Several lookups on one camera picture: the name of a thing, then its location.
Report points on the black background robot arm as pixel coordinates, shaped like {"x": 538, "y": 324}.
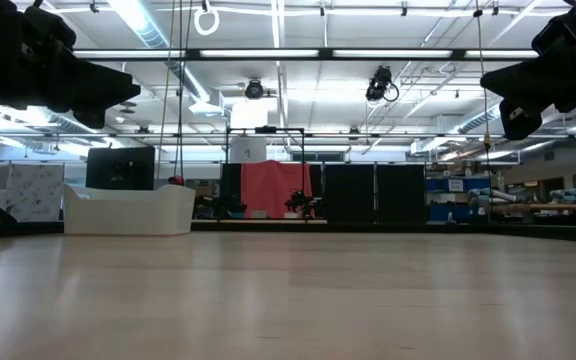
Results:
{"x": 302, "y": 200}
{"x": 228, "y": 205}

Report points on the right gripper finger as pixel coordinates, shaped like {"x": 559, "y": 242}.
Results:
{"x": 518, "y": 82}
{"x": 523, "y": 122}

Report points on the black monitor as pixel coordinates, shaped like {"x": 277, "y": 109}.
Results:
{"x": 120, "y": 167}

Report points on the wooden workbench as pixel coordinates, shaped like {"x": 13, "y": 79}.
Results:
{"x": 568, "y": 206}

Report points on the thin black frame bar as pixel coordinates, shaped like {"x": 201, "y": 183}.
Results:
{"x": 418, "y": 135}

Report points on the black panel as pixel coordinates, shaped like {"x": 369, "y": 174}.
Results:
{"x": 348, "y": 192}
{"x": 402, "y": 195}

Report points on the red chili pepper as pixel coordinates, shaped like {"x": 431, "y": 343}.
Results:
{"x": 176, "y": 180}

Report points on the white patterned partition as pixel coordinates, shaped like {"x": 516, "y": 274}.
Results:
{"x": 38, "y": 190}

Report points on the blue storage bins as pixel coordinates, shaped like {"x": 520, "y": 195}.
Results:
{"x": 438, "y": 212}

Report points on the white plastic basket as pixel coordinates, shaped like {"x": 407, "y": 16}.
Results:
{"x": 143, "y": 212}

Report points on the round black ceiling fixture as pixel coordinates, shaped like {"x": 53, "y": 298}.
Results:
{"x": 254, "y": 89}

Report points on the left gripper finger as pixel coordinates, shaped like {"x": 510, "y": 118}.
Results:
{"x": 103, "y": 90}
{"x": 90, "y": 120}

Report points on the black stand frame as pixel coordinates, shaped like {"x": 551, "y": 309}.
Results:
{"x": 265, "y": 129}

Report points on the red cloth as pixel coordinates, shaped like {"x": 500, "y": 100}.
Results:
{"x": 268, "y": 185}

